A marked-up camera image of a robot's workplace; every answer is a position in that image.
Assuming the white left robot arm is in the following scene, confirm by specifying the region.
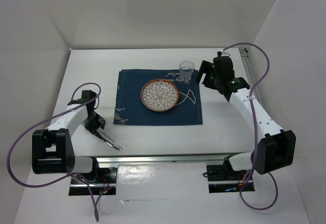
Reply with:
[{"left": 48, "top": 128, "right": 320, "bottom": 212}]
[{"left": 32, "top": 90, "right": 106, "bottom": 183}]

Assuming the aluminium front rail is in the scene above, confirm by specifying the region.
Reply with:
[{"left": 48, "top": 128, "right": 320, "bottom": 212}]
[{"left": 91, "top": 152, "right": 255, "bottom": 165}]

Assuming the silver table knife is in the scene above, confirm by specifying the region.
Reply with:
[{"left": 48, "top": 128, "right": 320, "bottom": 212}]
[{"left": 87, "top": 129, "right": 122, "bottom": 151}]

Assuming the aluminium rail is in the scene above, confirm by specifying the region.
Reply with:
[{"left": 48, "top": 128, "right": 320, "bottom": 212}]
[
  {"left": 239, "top": 47, "right": 263, "bottom": 105},
  {"left": 91, "top": 152, "right": 255, "bottom": 165}
]

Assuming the aluminium right side rail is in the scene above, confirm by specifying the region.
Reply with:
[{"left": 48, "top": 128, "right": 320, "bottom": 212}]
[{"left": 239, "top": 47, "right": 263, "bottom": 105}]

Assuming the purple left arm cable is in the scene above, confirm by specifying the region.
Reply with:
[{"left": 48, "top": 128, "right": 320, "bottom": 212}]
[{"left": 6, "top": 82, "right": 102, "bottom": 222}]

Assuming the silver fork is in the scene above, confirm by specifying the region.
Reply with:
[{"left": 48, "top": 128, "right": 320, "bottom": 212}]
[{"left": 81, "top": 122, "right": 115, "bottom": 143}]

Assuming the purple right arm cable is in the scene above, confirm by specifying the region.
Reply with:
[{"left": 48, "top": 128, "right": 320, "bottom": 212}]
[{"left": 221, "top": 42, "right": 279, "bottom": 211}]

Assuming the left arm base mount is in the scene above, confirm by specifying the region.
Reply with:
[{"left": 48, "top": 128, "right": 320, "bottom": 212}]
[{"left": 68, "top": 165, "right": 118, "bottom": 196}]

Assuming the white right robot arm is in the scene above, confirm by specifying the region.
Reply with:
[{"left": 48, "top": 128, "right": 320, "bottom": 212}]
[{"left": 196, "top": 55, "right": 296, "bottom": 179}]

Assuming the floral ceramic plate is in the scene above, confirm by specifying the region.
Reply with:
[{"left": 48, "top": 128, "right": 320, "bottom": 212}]
[{"left": 141, "top": 79, "right": 179, "bottom": 112}]

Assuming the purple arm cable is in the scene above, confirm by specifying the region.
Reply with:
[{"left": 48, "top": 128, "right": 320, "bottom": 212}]
[
  {"left": 221, "top": 42, "right": 279, "bottom": 211},
  {"left": 6, "top": 82, "right": 102, "bottom": 222}
]

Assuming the clear plastic cup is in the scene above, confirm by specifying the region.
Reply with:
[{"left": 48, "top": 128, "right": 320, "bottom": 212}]
[{"left": 179, "top": 61, "right": 195, "bottom": 81}]

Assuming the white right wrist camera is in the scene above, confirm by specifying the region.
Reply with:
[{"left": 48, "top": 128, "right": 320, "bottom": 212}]
[{"left": 217, "top": 50, "right": 231, "bottom": 57}]

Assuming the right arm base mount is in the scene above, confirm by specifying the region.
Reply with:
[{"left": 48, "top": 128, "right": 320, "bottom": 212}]
[{"left": 202, "top": 165, "right": 247, "bottom": 193}]

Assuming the blue fish placemat cloth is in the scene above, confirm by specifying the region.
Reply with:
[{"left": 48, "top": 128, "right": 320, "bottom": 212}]
[{"left": 113, "top": 69, "right": 203, "bottom": 126}]

